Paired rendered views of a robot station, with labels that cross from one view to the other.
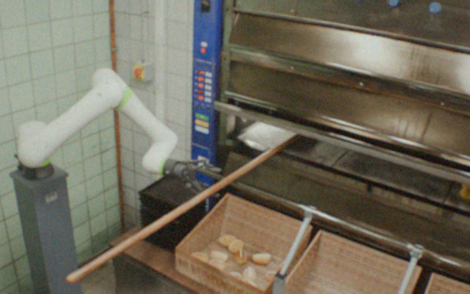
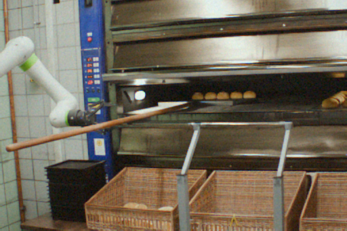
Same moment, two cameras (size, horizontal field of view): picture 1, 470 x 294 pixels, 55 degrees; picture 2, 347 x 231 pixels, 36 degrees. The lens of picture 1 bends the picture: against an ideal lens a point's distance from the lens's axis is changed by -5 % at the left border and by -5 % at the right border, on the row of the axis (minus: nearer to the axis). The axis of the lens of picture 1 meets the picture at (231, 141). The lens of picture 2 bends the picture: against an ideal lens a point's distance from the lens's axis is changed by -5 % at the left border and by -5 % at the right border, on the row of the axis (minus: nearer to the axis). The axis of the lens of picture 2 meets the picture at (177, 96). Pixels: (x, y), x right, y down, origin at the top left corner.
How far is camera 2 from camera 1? 1.30 m
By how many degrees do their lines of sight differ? 22
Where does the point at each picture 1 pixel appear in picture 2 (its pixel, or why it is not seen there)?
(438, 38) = not seen: outside the picture
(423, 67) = (263, 1)
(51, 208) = not seen: outside the picture
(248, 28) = (125, 11)
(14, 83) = not seen: outside the picture
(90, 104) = (9, 53)
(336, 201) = (222, 139)
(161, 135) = (63, 94)
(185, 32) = (72, 30)
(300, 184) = (189, 136)
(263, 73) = (141, 46)
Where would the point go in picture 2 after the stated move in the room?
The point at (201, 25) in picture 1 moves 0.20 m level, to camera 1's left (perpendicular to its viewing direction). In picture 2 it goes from (86, 19) to (55, 22)
